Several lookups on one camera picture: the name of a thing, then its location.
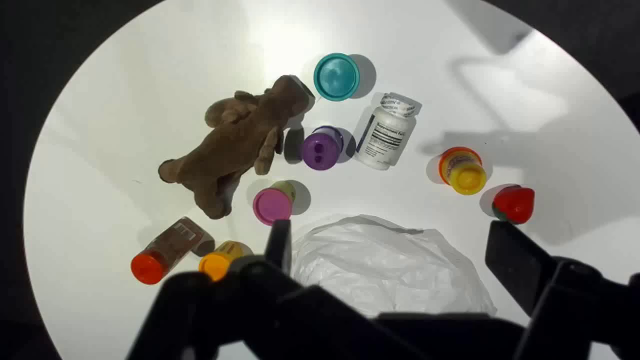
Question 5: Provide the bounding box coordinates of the brown bottle orange cap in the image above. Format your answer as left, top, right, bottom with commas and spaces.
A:
131, 216, 217, 287

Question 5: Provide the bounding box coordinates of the yellow lid orange tub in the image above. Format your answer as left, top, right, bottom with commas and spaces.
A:
437, 145, 491, 197

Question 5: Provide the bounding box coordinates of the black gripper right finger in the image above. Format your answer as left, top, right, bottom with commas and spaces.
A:
484, 217, 640, 360

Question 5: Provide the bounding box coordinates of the purple lid dough tub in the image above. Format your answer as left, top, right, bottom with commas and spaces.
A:
298, 124, 358, 172

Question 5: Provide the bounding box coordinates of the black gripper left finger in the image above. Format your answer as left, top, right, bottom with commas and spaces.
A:
126, 217, 429, 360

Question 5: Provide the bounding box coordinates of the white plastic bag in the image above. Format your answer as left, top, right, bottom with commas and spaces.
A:
290, 213, 499, 318

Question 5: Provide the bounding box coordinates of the pink lid dough tub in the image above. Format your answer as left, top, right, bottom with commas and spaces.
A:
251, 178, 314, 225

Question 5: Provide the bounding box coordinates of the orange lid dough tub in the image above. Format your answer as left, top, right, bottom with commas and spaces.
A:
198, 238, 257, 284

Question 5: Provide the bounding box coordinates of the teal lid dough tub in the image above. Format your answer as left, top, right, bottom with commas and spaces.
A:
312, 50, 379, 103

